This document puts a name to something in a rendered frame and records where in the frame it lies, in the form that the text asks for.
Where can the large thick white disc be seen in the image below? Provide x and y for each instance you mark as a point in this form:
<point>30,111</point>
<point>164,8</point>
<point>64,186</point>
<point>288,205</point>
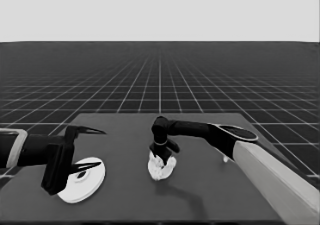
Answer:
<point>95,181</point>

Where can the white round carrier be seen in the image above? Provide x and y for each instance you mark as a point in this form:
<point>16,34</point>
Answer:
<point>167,172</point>

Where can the small white T-shaped piece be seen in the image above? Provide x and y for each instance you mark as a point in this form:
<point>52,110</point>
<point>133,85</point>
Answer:
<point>226,158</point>

